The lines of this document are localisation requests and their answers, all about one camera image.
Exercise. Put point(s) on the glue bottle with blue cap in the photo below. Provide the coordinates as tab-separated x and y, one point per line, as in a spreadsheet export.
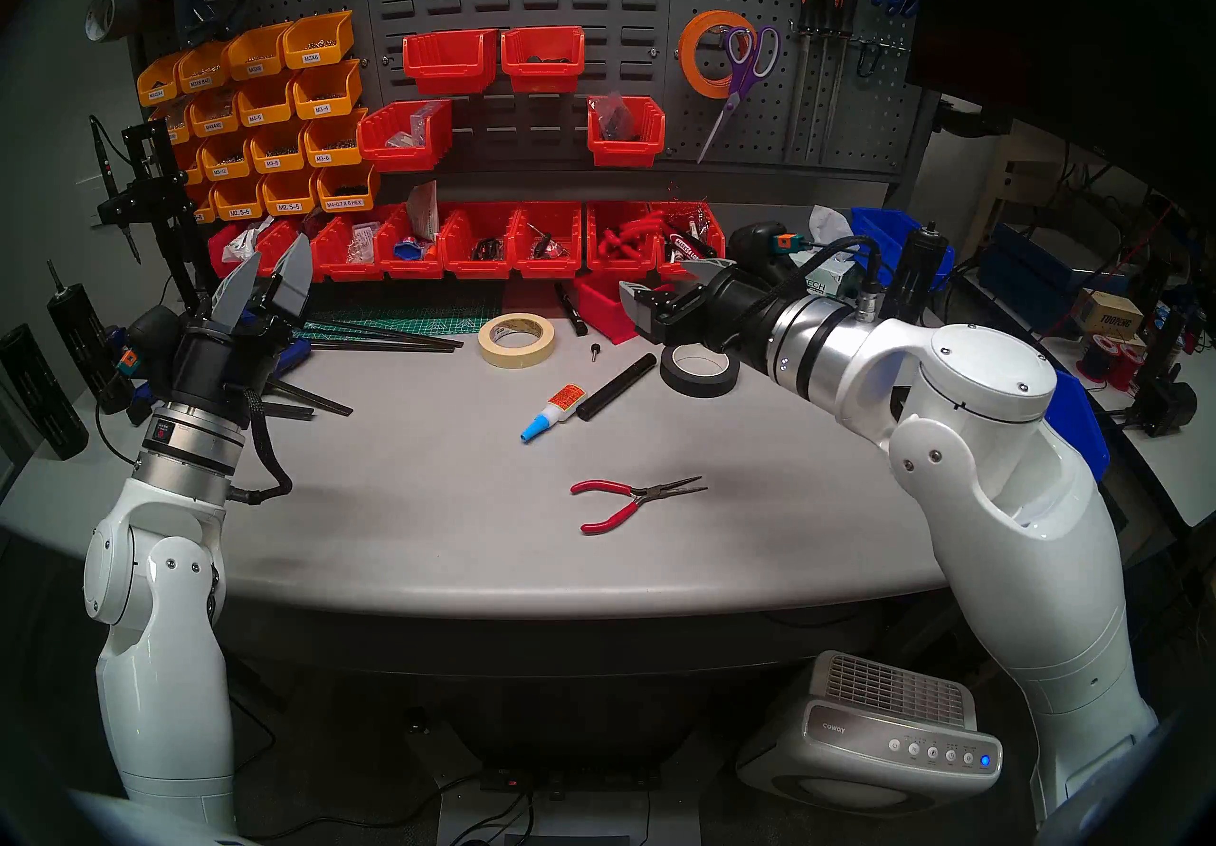
560	405

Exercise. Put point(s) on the black plastic tube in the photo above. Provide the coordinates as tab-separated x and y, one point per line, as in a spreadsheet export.
617	386

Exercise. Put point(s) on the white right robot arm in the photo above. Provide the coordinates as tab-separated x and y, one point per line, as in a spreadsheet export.
1007	493

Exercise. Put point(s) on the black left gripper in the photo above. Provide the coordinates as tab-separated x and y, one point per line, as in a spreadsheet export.
228	369

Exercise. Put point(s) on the orange bin labelled M4-6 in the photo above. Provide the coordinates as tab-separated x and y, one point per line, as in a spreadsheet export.
264	114

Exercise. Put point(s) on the red bin holding clear bags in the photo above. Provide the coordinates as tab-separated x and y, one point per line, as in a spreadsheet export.
399	158

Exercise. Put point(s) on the black monitor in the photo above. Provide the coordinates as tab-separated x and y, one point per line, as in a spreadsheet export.
1045	18

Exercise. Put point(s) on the orange bin labelled M2.5-6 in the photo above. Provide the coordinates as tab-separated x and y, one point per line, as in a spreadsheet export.
237	210

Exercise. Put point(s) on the orange bin labelled M3-4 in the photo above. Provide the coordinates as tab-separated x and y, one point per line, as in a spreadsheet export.
323	105

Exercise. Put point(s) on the metal file holder rack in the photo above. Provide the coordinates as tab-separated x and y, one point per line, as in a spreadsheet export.
883	44

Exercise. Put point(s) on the orange bin labelled M4X4X6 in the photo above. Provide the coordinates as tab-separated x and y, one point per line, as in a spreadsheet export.
214	124

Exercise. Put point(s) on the orange bin labelled M3X6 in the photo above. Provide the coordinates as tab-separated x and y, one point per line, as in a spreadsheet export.
313	51

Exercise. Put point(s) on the black soldering stand frame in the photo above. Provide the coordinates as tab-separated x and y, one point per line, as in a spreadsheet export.
157	189

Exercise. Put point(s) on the orange bin labelled M3X5X4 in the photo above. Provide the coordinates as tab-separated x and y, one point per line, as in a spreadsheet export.
157	89

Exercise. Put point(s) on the orange bin labelled M3-8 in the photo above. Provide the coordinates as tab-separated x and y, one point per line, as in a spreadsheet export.
275	160

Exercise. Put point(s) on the red storage bin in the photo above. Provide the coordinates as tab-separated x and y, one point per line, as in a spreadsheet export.
275	241
543	76
475	268
603	312
546	267
347	271
451	75
223	265
408	268

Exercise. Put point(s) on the red bin holding red tools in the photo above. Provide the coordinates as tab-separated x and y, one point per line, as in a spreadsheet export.
622	266

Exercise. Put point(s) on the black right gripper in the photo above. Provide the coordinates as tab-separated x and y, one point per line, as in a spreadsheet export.
722	317

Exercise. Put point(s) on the green cutting mat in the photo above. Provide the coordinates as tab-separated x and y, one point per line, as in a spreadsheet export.
427	322

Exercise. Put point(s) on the long black rod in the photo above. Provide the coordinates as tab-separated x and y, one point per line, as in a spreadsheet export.
399	339

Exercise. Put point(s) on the white side table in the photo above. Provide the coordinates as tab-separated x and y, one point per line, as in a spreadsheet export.
1178	464

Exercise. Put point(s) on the orange bin labelled M3-12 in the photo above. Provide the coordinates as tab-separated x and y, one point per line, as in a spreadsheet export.
223	170

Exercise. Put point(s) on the clear bag of screws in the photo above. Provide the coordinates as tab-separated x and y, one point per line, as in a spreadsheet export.
413	127
363	244

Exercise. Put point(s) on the black desk device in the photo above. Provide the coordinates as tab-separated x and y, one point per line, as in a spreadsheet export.
1164	398

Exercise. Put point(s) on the orange bin labelled M2.5-5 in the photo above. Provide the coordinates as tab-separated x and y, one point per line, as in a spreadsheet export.
288	206

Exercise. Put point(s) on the black marker pen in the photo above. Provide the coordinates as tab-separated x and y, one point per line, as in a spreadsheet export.
573	314

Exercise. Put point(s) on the small cardboard box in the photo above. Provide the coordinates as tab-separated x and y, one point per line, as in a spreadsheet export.
1107	314

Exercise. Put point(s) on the black soldering iron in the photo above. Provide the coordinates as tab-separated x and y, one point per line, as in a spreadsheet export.
109	179

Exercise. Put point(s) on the orange bin labelled M4-0.7X6 HEX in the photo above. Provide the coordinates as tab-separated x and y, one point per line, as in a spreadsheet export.
344	202

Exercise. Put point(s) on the black carabiner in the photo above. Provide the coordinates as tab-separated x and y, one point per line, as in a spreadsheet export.
866	73

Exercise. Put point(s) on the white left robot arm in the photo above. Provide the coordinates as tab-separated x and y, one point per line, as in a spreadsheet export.
161	645

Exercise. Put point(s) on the beige masking tape roll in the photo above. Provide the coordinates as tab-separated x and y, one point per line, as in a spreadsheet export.
518	361

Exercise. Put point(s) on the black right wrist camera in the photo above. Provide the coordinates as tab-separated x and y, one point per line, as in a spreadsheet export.
774	246

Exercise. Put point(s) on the dark blue storage bin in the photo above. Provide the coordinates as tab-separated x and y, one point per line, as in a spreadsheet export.
1026	284

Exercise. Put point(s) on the grey duct tape roll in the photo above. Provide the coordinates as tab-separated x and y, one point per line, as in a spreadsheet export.
119	13

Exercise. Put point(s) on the orange bin labelled M3X8 BAD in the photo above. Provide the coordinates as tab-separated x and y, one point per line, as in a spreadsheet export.
201	79

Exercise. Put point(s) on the small orange parts bin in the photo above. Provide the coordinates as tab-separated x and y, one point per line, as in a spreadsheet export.
204	212
193	170
171	114

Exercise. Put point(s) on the orange bin labelled M3-6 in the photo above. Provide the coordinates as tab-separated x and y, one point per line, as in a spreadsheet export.
328	155

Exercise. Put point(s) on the red black Marks-A-Lot marker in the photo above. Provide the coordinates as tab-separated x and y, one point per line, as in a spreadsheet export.
689	247

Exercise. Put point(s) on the clear bag of dark parts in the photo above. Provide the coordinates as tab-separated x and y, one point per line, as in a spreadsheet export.
613	117

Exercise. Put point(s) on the black tape roll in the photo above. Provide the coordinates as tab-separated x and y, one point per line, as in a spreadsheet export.
698	386

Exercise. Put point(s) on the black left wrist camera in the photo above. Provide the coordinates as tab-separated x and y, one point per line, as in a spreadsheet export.
152	341

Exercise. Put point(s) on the white Coway air purifier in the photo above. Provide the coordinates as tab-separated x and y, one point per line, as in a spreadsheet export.
855	740

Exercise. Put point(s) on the black slotted cylinder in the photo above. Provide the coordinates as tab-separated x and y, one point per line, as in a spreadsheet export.
38	398
90	341
926	274

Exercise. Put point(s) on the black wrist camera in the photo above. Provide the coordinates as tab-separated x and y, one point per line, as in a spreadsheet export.
774	246
152	341

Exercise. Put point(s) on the Kimtech tissue box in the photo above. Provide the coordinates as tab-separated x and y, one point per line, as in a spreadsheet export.
836	279

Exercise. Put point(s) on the blue spring clamp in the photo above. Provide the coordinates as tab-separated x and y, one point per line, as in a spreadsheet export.
293	358

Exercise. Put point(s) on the orange tape roll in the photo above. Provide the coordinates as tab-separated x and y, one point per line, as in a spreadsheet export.
689	56

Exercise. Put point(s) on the blue plastic part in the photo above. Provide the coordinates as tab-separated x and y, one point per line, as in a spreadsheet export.
408	250

